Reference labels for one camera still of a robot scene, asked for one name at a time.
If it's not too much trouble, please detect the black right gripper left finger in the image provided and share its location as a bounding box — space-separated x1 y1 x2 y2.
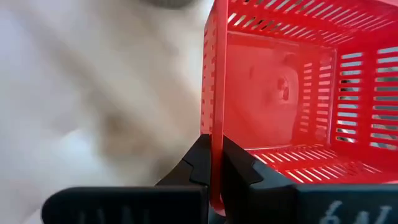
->
42 133 212 224

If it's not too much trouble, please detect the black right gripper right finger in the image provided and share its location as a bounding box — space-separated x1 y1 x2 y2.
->
221 136 398 224

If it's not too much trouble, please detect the red slotted plastic basket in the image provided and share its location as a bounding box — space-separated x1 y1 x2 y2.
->
200 0 398 217

